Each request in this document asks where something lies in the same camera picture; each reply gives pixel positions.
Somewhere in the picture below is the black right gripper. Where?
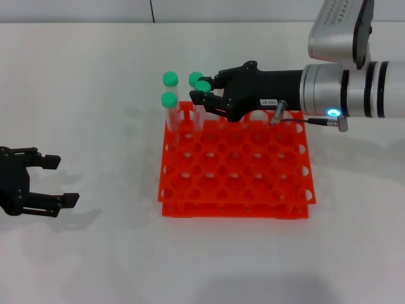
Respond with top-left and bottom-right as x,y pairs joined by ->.
189,60 -> 304,123

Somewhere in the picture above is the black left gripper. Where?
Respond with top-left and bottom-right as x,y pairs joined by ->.
0,146 -> 80,219

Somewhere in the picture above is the orange test tube rack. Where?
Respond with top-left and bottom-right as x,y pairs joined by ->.
157,101 -> 317,220

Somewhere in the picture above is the right arm gripper cable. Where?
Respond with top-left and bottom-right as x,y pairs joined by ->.
268,99 -> 349,134

